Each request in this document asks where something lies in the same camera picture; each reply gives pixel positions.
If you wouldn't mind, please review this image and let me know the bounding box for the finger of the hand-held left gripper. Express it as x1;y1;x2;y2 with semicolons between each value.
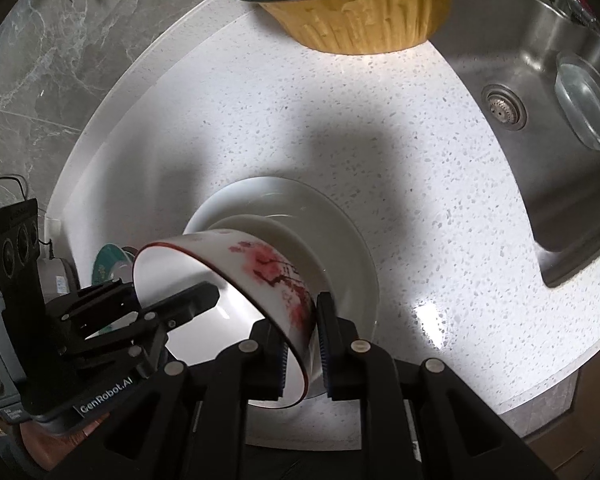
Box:
130;282;220;342
45;280;141;352

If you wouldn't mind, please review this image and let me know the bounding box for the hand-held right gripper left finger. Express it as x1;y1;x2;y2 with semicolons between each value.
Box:
45;320;288;480

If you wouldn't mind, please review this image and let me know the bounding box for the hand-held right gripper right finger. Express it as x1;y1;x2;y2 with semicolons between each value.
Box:
316;292;556;480

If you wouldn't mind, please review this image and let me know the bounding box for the teal floral rim plate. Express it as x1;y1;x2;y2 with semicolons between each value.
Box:
91;243;137;283

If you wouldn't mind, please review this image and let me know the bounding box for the large white bowl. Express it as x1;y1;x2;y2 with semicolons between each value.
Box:
182;176;381;361

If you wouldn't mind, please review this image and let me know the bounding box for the white bowl red floral print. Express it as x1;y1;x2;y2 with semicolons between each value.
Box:
132;229;317;408

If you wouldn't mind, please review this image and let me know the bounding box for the stainless steel pot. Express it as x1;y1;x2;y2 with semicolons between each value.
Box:
37;255;81;306

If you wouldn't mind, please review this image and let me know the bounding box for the stainless steel sink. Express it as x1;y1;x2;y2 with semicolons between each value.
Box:
432;0;600;288

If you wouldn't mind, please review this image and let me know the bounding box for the sink drain strainer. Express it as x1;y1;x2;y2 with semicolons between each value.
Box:
481;84;527;131

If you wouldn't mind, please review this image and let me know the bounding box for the yellow ribbed basket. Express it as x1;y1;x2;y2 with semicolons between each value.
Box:
257;0;456;55

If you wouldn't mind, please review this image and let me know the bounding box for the clear glass bowl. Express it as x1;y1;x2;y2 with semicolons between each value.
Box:
554;50;600;153

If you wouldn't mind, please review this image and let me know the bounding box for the black cable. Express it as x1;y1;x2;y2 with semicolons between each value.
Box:
0;174;31;202

